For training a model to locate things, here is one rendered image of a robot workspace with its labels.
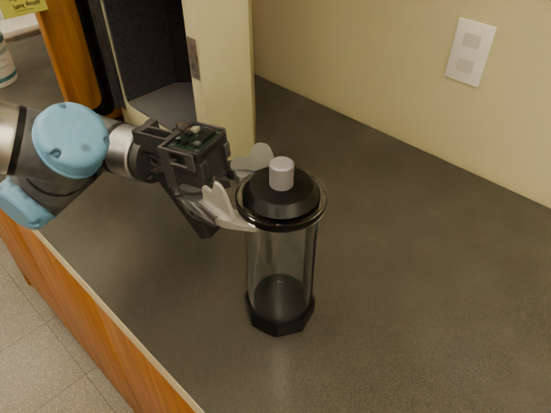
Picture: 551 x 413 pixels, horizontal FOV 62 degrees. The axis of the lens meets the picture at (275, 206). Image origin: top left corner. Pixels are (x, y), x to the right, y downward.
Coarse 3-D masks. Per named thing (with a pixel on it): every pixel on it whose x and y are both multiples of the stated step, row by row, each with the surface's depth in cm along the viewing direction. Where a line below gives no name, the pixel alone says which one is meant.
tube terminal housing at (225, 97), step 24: (192, 0) 68; (216, 0) 71; (240, 0) 74; (192, 24) 71; (216, 24) 73; (240, 24) 77; (216, 48) 75; (240, 48) 79; (216, 72) 78; (240, 72) 82; (216, 96) 80; (240, 96) 85; (144, 120) 99; (216, 120) 83; (240, 120) 88; (240, 144) 91
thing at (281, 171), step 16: (272, 160) 52; (288, 160) 52; (256, 176) 54; (272, 176) 51; (288, 176) 51; (304, 176) 54; (256, 192) 52; (272, 192) 52; (288, 192) 52; (304, 192) 52; (320, 192) 54; (256, 208) 51; (272, 208) 51; (288, 208) 51; (304, 208) 51
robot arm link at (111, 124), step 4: (100, 116) 66; (104, 116) 67; (104, 120) 64; (108, 120) 64; (112, 120) 64; (116, 120) 65; (108, 124) 63; (112, 124) 63; (116, 124) 63; (120, 124) 63; (108, 128) 63; (112, 128) 63; (108, 132) 62; (104, 160) 62; (104, 164) 63; (100, 168) 64; (104, 168) 64; (100, 172) 65
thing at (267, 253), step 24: (240, 192) 54; (264, 216) 51; (312, 216) 51; (264, 240) 54; (288, 240) 53; (312, 240) 56; (264, 264) 56; (288, 264) 56; (312, 264) 60; (264, 288) 60; (288, 288) 59; (264, 312) 63; (288, 312) 62
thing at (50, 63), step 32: (0, 0) 79; (32, 0) 82; (64, 0) 85; (0, 32) 82; (32, 32) 85; (64, 32) 88; (0, 64) 84; (32, 64) 87; (64, 64) 91; (0, 96) 87; (32, 96) 91; (64, 96) 94; (96, 96) 98
